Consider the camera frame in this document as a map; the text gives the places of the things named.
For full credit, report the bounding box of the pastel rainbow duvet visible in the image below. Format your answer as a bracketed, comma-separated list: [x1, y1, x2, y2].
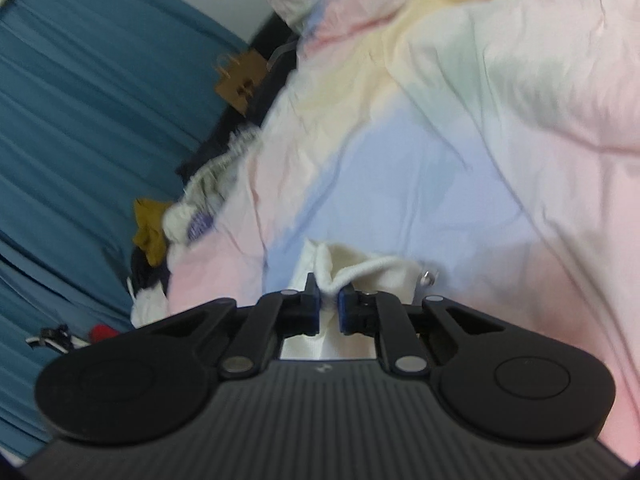
[167, 0, 640, 466]

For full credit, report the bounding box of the mustard yellow cloth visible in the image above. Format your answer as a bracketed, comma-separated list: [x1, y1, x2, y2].
[132, 198, 172, 267]

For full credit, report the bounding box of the brown paper bag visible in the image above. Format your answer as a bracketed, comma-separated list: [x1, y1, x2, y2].
[215, 50, 268, 110]

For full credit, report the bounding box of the blue curtain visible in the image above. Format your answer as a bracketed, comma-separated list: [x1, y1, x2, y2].
[0, 0, 251, 461]

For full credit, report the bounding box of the red and black object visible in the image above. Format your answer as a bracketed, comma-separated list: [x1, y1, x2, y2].
[26, 325, 91, 351]

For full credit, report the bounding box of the white drawstring garment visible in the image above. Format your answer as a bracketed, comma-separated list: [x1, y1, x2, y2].
[278, 239, 441, 361]

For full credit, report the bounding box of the white and grey knitted garment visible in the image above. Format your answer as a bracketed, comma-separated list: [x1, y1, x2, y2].
[162, 127, 263, 248]

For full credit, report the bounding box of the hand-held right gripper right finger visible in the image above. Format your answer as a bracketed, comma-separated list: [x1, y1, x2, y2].
[338, 284, 506, 377]

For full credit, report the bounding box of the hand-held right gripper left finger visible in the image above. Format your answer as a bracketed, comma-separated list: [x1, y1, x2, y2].
[141, 273, 321, 379]

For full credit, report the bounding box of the dark clothes pile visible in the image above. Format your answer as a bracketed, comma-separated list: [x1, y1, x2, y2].
[129, 247, 173, 306]

